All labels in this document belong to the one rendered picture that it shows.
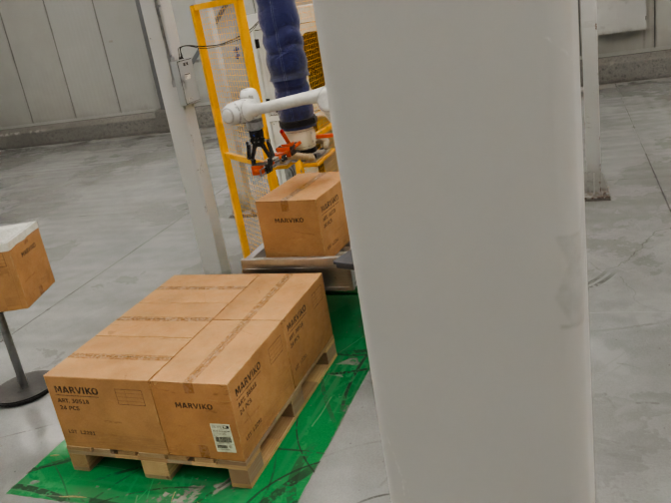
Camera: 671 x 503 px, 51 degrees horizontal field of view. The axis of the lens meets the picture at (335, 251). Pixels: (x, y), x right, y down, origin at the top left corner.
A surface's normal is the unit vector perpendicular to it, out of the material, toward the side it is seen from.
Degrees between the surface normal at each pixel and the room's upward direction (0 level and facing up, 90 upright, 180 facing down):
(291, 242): 90
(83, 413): 90
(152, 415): 90
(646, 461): 0
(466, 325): 90
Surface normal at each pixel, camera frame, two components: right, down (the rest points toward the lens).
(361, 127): -0.33, 0.37
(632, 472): -0.15, -0.93
